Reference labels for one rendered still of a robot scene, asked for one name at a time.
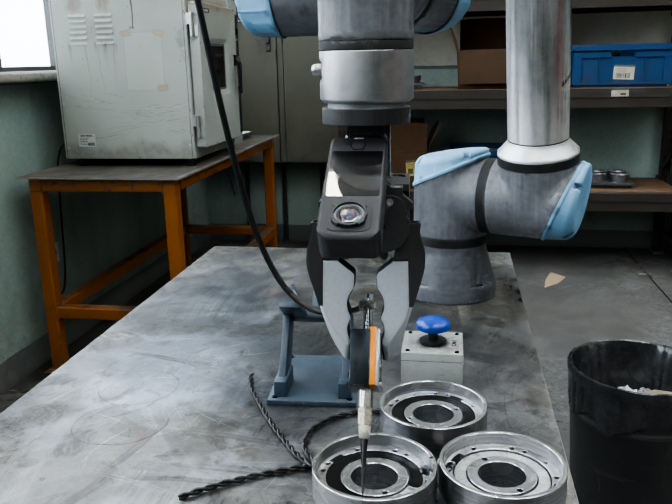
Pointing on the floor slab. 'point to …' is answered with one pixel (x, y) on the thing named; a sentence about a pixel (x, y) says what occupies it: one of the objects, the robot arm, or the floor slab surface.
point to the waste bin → (620, 422)
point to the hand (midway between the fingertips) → (366, 347)
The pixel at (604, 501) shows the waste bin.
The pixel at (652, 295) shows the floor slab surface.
